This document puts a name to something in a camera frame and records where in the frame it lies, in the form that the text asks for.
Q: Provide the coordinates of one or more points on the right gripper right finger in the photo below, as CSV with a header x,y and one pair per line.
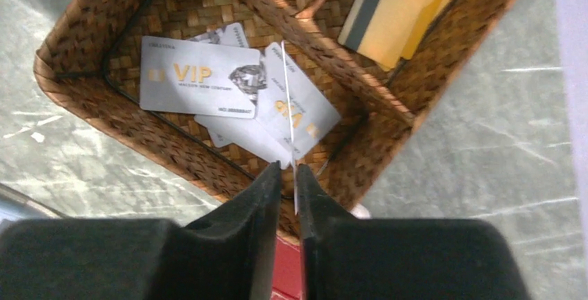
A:
x,y
345,257

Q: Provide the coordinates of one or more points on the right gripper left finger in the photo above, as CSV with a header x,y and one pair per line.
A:
x,y
226,254

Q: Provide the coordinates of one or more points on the white VIP card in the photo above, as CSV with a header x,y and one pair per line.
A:
x,y
180,76

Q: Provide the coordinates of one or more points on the white striped credit card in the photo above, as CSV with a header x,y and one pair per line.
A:
x,y
290,126

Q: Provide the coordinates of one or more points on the cards in basket front compartment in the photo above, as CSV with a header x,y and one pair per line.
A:
x,y
267,134

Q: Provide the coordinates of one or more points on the red leather wallet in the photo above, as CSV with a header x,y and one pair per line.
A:
x,y
287,274

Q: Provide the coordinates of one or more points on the brown woven divided basket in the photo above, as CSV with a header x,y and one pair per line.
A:
x,y
89,64

